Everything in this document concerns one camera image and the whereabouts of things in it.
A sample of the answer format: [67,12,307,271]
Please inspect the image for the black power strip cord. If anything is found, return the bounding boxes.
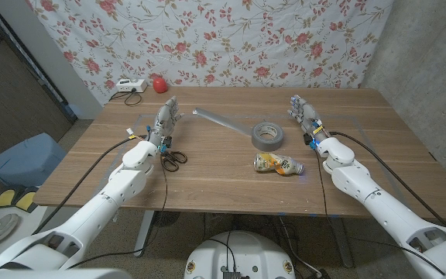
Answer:
[108,91,143,107]

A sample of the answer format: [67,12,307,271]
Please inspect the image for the orange black scissors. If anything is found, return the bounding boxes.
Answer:
[160,150,188,173]

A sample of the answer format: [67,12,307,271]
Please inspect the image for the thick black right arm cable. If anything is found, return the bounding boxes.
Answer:
[329,131,446,229]

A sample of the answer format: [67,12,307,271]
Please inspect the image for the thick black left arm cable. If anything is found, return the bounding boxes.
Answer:
[32,134,149,236]

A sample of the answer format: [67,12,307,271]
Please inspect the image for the white power strip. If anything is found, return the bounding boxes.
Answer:
[115,78,148,94]

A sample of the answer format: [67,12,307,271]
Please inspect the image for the white robot torso base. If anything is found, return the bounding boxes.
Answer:
[184,230,297,279]

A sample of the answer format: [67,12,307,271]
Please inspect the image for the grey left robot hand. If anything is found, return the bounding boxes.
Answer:
[145,95,186,146]

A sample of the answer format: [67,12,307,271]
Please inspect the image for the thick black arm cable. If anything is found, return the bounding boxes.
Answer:
[329,131,446,229]
[32,134,149,236]

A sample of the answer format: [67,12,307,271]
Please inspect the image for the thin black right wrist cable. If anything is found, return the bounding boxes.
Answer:
[314,150,446,277]

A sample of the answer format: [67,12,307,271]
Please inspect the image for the red ball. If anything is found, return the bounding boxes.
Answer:
[153,77,169,95]

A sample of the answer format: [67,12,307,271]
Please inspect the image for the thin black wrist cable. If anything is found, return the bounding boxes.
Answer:
[67,149,169,270]
[314,150,446,277]

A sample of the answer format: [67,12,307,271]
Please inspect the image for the thin black left wrist cable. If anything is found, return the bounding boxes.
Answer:
[67,149,169,270]

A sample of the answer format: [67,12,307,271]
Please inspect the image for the black floor fan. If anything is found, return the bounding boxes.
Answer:
[153,211,181,228]

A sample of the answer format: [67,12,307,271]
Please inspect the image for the grey floor cable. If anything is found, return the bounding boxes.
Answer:
[279,216,324,279]

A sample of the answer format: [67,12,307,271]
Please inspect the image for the yellow label drink bottle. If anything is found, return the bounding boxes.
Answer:
[253,152,305,177]

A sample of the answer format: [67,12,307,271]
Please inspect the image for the floral backdrop cloth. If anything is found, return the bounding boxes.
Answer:
[25,0,395,105]

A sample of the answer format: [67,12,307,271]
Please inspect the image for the grey duct tape roll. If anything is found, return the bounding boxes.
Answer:
[192,107,285,152]

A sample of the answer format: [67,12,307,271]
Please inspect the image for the grey table leg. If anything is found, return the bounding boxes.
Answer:
[133,210,156,258]
[329,216,354,268]

